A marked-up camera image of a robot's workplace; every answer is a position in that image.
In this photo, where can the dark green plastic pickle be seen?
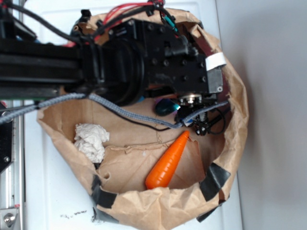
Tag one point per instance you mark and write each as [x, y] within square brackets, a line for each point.
[165, 107]

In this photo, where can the brown paper bag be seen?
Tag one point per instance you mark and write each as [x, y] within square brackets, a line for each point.
[203, 178]

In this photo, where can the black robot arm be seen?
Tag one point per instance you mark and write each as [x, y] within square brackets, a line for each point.
[30, 70]

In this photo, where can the aluminium rail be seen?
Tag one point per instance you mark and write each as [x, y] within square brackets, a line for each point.
[12, 197]

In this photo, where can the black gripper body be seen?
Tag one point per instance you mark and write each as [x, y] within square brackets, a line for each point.
[147, 58]

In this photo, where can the crumpled white paper wad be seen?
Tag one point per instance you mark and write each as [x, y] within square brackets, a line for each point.
[89, 139]

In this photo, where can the orange plastic carrot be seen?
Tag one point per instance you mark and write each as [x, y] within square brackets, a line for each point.
[163, 171]

